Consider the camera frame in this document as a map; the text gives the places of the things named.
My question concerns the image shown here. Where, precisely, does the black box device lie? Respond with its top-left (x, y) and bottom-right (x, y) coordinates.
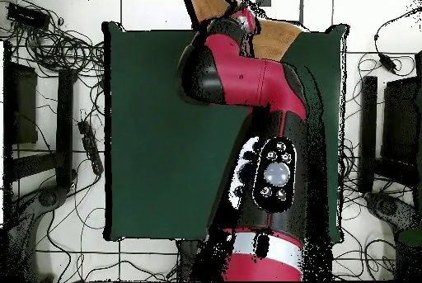
top-left (6, 2), bottom-right (51, 31)

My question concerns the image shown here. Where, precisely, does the tan terry towel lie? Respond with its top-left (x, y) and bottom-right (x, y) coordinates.
top-left (182, 0), bottom-right (309, 63)

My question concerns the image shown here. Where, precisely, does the dark green table cloth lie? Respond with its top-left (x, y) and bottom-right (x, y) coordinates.
top-left (103, 20), bottom-right (350, 243)

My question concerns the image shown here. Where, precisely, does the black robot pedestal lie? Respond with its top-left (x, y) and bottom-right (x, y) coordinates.
top-left (176, 238), bottom-right (202, 282)

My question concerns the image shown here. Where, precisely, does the long black power strip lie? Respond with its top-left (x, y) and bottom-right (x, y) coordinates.
top-left (77, 120), bottom-right (105, 177)

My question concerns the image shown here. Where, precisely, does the black stand frame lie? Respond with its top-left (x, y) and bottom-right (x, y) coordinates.
top-left (2, 40), bottom-right (78, 195)
top-left (357, 50), bottom-right (422, 195)

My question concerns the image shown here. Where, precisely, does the black inline cable adapter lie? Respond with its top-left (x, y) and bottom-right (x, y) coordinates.
top-left (377, 52), bottom-right (398, 74)

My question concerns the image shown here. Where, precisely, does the grey tripod base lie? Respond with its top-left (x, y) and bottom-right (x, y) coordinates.
top-left (0, 186), bottom-right (70, 282)
top-left (363, 191), bottom-right (422, 248)

